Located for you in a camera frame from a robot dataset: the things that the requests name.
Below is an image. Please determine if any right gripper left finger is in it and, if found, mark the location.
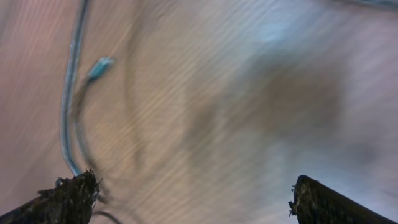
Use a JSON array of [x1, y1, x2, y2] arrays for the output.
[[1, 170, 100, 224]]

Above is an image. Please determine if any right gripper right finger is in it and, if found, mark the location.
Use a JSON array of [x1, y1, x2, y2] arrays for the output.
[[289, 175, 395, 224]]

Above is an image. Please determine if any black cable bundle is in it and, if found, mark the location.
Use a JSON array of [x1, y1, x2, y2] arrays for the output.
[[58, 0, 125, 224]]

